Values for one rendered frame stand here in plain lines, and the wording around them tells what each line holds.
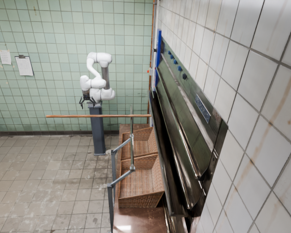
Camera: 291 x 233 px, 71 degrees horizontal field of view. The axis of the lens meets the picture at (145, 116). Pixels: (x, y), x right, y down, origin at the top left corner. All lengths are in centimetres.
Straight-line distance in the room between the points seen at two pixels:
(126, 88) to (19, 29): 186
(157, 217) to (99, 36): 268
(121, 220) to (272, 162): 183
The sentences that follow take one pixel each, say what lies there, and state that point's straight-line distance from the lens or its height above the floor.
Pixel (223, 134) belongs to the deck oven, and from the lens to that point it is 91.
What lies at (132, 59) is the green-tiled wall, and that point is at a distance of 354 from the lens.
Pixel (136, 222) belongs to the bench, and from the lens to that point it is 228.
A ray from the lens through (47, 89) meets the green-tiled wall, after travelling 400.
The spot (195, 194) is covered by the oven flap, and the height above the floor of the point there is 153.
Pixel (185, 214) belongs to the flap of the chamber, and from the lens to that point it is 139.
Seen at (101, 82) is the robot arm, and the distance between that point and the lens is 237.
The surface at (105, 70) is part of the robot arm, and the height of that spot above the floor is 159.
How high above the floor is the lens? 254
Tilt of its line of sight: 32 degrees down
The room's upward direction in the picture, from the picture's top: 3 degrees clockwise
